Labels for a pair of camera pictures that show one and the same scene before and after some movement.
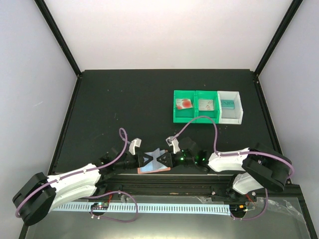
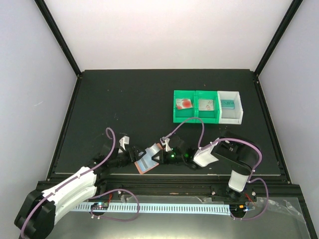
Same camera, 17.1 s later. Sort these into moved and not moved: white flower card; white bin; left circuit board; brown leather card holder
Moved: brown leather card holder
Not moved: left circuit board; white flower card; white bin
